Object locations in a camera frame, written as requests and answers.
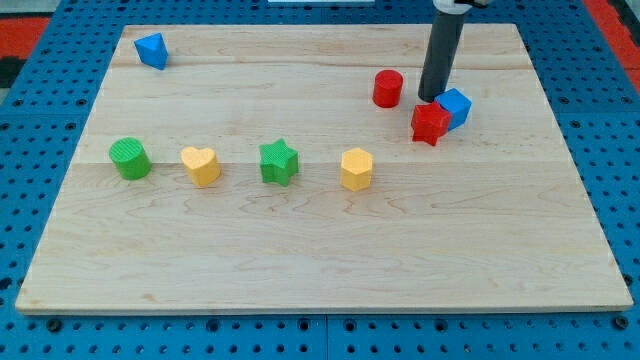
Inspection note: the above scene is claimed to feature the red cylinder block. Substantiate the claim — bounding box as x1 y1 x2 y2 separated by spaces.
372 69 404 108

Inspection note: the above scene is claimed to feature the green star block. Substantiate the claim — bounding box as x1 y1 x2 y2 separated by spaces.
259 139 299 187

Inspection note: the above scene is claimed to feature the blue cube block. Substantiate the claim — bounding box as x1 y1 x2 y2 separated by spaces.
435 88 472 131

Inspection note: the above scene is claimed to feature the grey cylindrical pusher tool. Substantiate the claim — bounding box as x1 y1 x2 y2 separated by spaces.
418 10 466 102

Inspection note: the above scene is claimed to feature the yellow heart block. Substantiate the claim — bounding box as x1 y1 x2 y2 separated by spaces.
181 146 222 187

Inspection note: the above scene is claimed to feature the yellow hexagon block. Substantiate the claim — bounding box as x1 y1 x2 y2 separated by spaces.
340 148 373 191

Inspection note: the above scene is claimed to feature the blue triangle block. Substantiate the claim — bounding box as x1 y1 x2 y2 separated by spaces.
134 33 168 70

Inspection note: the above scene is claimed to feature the red star block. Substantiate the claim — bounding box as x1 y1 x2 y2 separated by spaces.
411 102 452 146

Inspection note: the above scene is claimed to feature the light wooden board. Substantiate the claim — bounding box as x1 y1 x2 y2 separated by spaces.
16 24 633 315

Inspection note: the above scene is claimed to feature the green cylinder block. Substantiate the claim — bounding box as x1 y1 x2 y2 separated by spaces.
109 137 152 180

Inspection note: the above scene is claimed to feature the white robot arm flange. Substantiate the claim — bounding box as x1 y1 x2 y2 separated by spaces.
433 0 493 15

